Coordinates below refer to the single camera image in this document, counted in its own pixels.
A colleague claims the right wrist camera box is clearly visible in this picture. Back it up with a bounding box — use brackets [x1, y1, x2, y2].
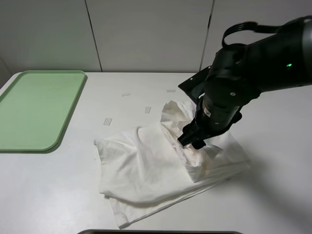
[178, 66, 211, 104]

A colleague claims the white short sleeve t-shirt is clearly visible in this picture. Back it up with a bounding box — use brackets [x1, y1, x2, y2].
[94, 100, 249, 226]

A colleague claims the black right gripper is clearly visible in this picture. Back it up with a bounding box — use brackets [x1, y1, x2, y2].
[177, 97, 242, 149]

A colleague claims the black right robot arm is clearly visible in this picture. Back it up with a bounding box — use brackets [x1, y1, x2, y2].
[178, 16, 312, 149]

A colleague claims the green plastic tray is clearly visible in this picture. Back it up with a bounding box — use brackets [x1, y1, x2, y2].
[0, 71, 86, 152]

